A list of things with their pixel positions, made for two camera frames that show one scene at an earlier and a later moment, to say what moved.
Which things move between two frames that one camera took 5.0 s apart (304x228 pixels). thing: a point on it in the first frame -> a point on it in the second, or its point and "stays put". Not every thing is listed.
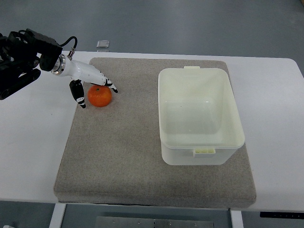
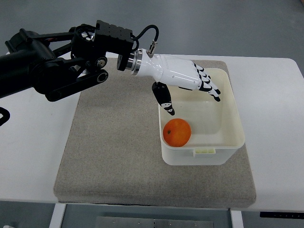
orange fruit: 99,95 -> 176,132
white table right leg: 236,219 stays put
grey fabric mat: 114,155 stays put
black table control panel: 282,214 stays put
